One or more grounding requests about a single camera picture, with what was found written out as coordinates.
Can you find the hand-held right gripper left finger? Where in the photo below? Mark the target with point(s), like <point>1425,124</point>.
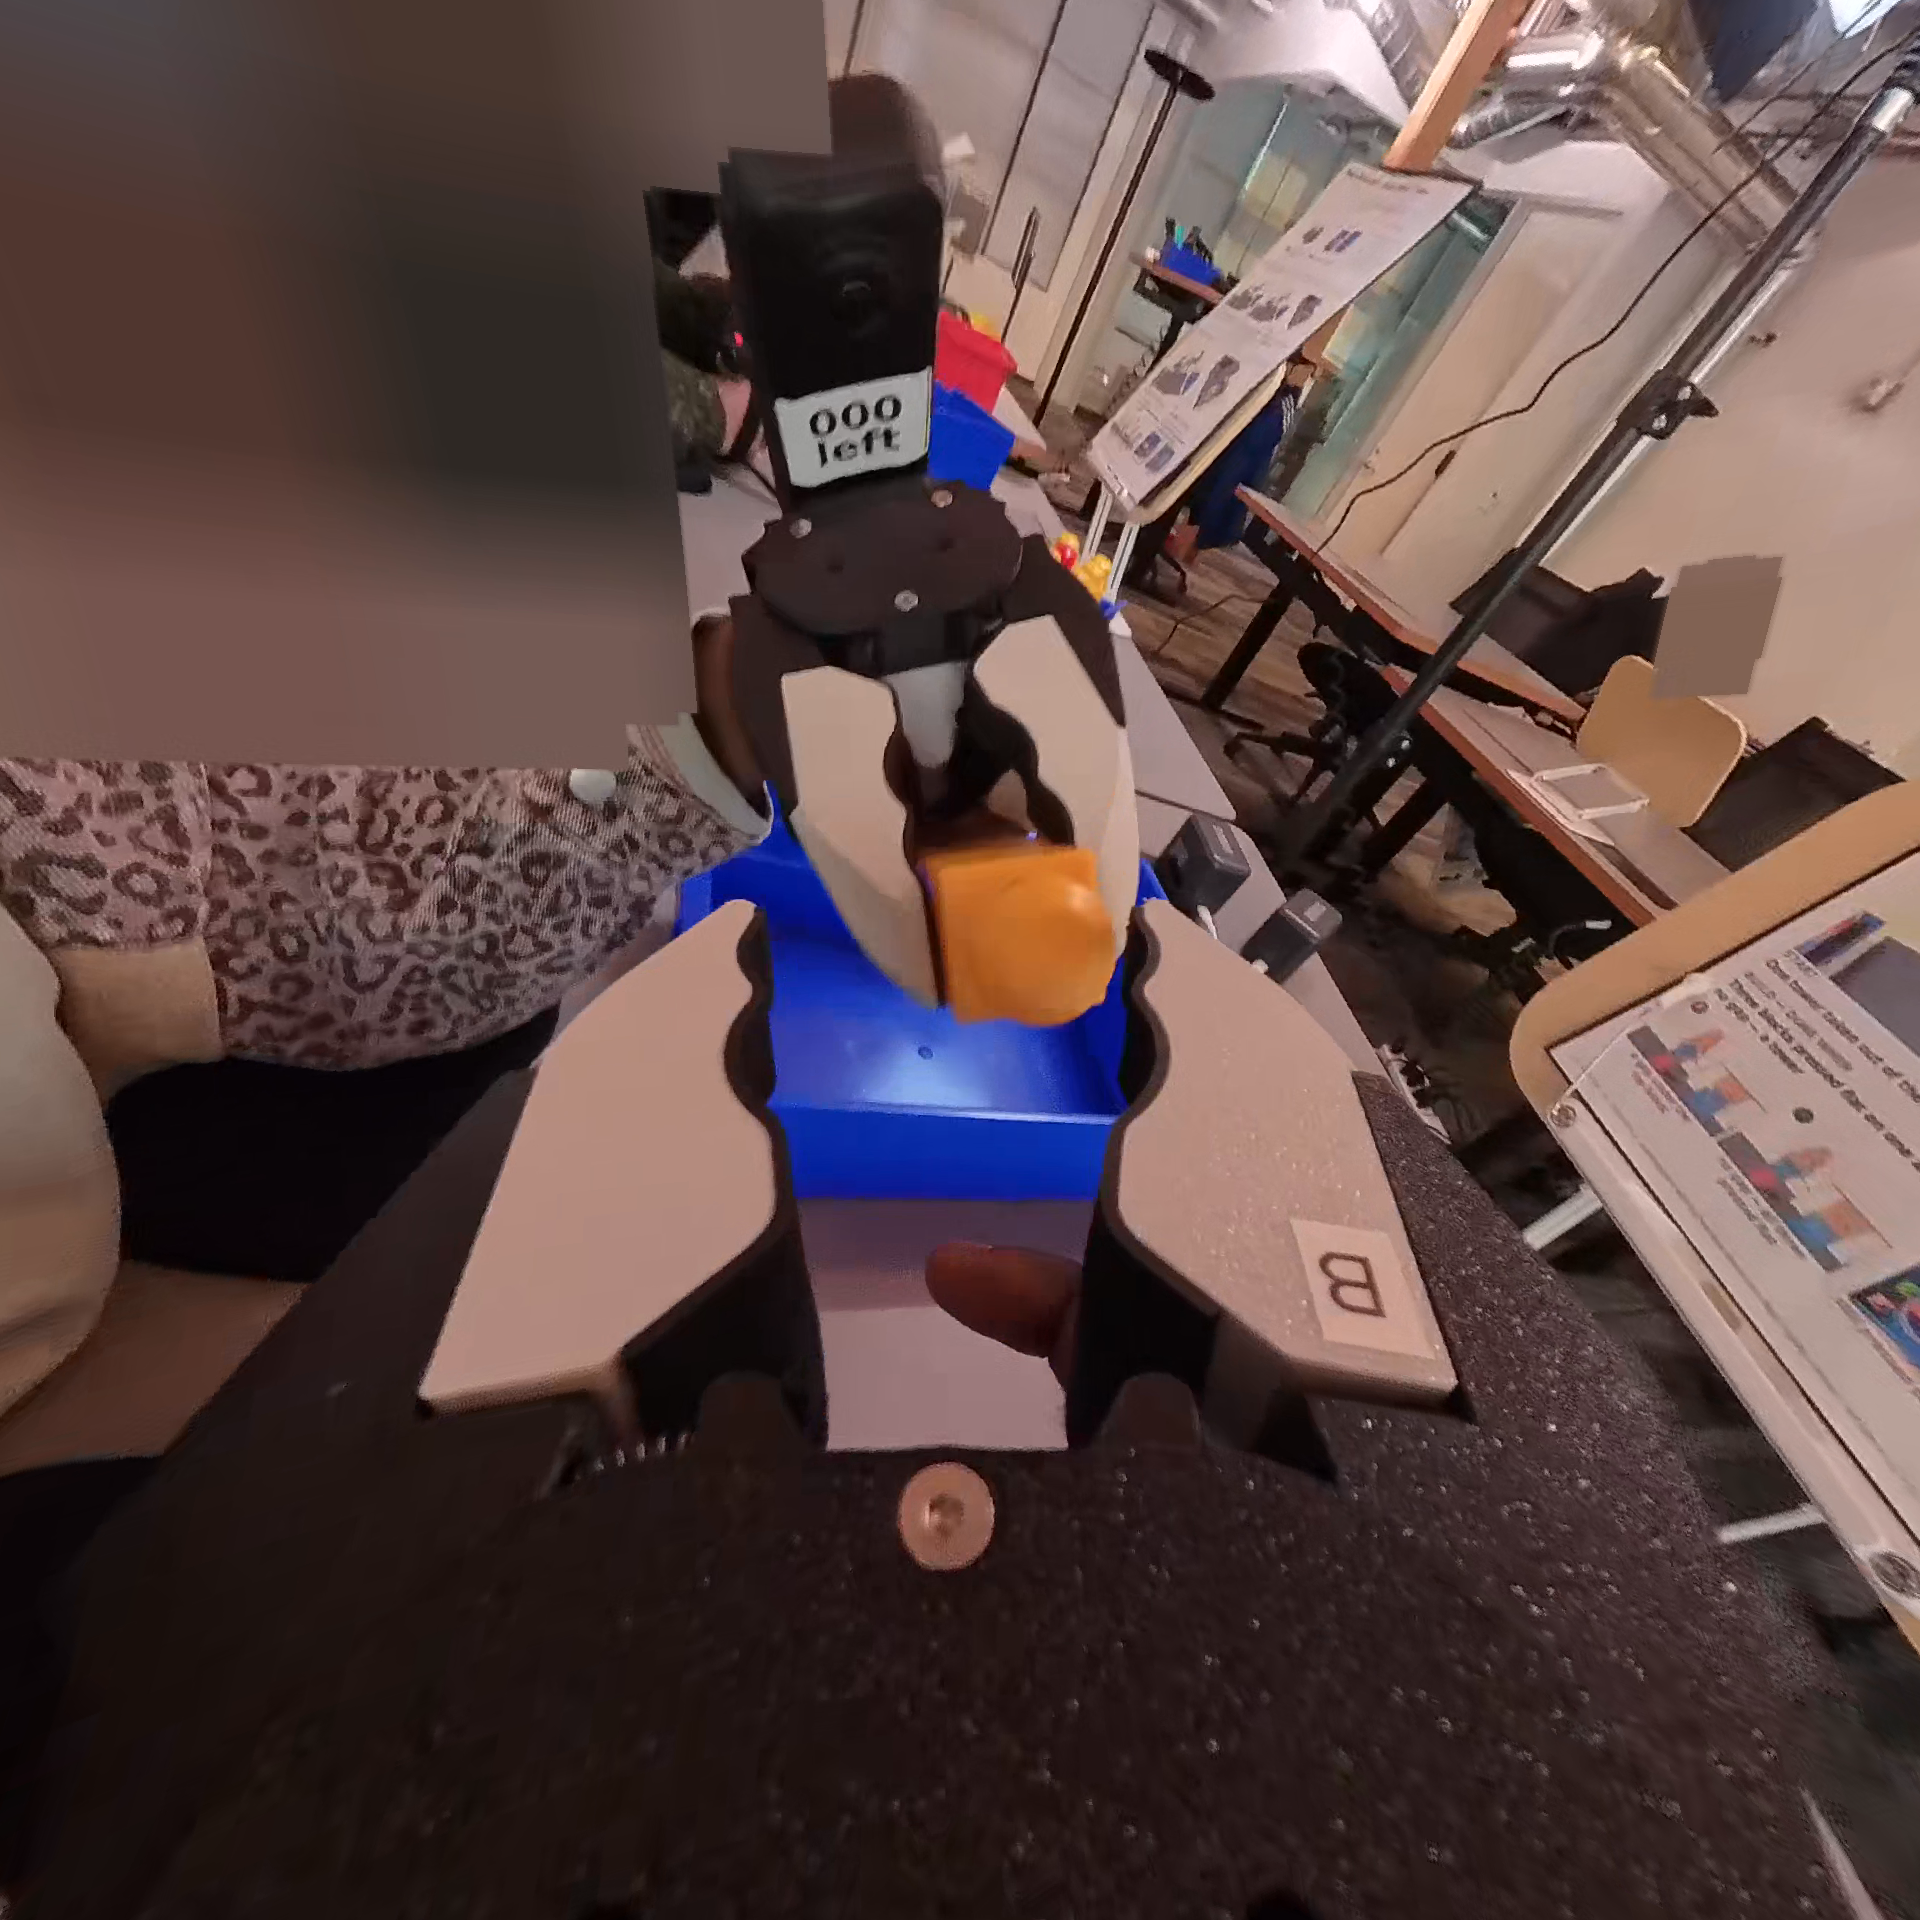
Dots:
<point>629,1200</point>

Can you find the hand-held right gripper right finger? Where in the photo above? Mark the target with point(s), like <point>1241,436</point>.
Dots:
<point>1260,1186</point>

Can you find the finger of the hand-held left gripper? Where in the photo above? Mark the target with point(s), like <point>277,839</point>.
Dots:
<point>1066,735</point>
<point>855,811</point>

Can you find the orange mega block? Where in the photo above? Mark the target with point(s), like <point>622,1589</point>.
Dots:
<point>1028,938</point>

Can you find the person's leopard-sleeved left forearm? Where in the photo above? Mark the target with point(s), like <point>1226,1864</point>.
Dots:
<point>375,885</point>

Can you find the person's left hand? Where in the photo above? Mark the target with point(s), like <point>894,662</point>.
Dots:
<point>721,704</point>

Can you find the person's right hand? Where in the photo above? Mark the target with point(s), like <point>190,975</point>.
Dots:
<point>1004,1299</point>

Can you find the red plastic bin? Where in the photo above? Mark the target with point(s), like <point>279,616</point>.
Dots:
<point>973,357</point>

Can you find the small yellow toy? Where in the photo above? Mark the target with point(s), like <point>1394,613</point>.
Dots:
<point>1096,580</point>

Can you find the small blue plastic bin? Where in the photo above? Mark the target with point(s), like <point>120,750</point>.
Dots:
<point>968,436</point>

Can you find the black power brick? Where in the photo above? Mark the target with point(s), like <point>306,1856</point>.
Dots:
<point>1293,934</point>
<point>1213,867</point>

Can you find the black floor lamp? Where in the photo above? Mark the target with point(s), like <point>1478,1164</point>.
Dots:
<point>1110,240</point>

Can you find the black office chair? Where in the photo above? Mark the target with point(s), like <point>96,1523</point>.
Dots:
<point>1349,704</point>

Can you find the blue jacket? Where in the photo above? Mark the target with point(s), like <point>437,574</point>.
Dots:
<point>1241,464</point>

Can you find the wooden desk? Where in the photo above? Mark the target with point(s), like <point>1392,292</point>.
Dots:
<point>1576,839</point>
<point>1382,592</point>

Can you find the poster board on easel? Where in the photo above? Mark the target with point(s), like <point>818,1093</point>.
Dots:
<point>1277,331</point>

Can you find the black bag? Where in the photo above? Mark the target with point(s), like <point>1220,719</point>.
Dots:
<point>1560,630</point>

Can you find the instruction sheet board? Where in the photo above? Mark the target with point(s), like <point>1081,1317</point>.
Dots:
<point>1769,1141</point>

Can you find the white tray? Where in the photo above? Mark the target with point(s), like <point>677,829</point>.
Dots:
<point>1586,792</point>

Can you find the person's torso and lap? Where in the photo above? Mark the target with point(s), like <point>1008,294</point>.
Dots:
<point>60,1200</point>

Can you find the black light stand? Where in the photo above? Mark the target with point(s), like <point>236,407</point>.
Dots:
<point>1589,464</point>

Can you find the beige chair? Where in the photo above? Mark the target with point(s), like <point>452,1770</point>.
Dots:
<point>1665,744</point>

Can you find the studio light panel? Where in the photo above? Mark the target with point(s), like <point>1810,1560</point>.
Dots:
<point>1769,38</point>

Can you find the silver ventilation duct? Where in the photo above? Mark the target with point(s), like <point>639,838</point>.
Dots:
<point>1636,61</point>

